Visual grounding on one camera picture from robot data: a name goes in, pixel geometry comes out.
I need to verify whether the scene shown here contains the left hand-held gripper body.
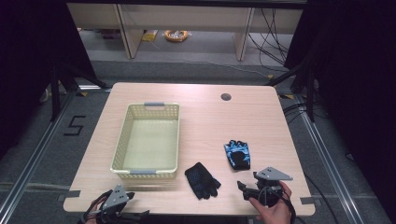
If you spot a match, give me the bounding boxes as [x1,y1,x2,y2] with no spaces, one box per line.
[81,184,150,224]

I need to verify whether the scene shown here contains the person's right hand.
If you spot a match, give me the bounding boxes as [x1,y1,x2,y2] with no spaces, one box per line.
[248,181,293,224]

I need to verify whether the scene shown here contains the yellow packet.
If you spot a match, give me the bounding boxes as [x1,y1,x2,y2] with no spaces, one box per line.
[141,29,160,43]

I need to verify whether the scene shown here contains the person's left hand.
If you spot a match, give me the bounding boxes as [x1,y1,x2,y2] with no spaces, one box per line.
[83,199,106,224]

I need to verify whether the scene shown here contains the pale wooden bench frame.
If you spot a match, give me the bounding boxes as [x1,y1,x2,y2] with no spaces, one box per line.
[66,3,305,62]

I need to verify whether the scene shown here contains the black floor cables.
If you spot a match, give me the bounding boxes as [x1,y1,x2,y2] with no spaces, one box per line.
[282,102,309,125]

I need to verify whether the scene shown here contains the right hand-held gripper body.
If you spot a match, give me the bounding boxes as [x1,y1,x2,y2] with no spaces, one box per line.
[252,166,294,208]

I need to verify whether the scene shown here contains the bundle of black cables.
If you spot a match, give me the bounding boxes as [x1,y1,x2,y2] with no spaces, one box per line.
[247,8,291,67]

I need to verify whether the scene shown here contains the black metal stand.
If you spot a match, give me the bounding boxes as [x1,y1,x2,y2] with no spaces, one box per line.
[49,61,108,123]
[264,60,316,123]

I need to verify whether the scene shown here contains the metal floor rail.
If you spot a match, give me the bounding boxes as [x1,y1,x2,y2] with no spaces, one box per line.
[0,89,79,220]
[297,92,366,224]

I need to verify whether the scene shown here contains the pale yellow plastic basket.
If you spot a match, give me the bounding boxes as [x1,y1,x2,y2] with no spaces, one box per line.
[109,102,181,181]

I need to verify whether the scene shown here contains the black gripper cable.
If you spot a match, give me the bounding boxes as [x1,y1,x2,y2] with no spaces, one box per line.
[302,173,341,224]

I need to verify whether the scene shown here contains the blue and black glove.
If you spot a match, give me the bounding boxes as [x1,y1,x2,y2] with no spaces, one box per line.
[223,139,251,172]

